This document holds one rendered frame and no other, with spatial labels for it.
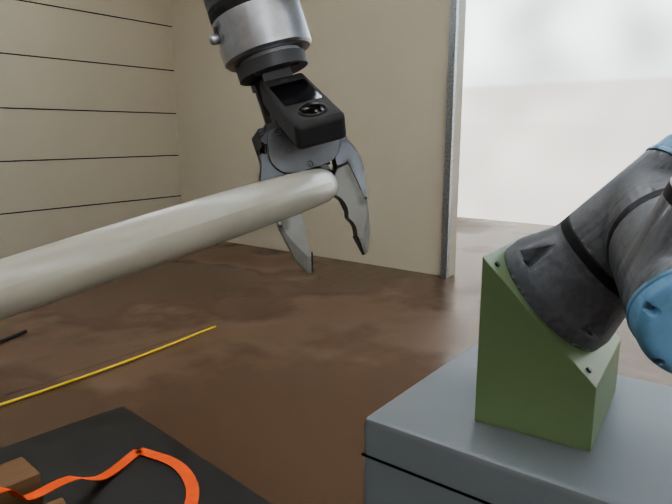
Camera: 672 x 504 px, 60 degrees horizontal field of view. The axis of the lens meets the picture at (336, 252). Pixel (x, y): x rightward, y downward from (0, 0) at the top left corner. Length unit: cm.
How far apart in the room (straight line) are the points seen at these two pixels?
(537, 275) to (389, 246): 477
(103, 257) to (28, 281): 4
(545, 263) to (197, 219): 58
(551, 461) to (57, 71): 636
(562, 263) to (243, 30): 50
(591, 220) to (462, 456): 35
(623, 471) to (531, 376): 15
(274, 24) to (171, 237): 29
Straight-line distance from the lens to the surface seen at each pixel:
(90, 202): 691
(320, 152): 58
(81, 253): 33
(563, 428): 86
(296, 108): 53
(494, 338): 84
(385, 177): 551
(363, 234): 59
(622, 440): 91
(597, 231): 82
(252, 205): 37
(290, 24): 59
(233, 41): 59
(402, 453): 87
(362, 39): 571
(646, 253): 67
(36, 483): 236
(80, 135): 685
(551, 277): 83
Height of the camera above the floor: 126
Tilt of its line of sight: 11 degrees down
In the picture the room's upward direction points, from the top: straight up
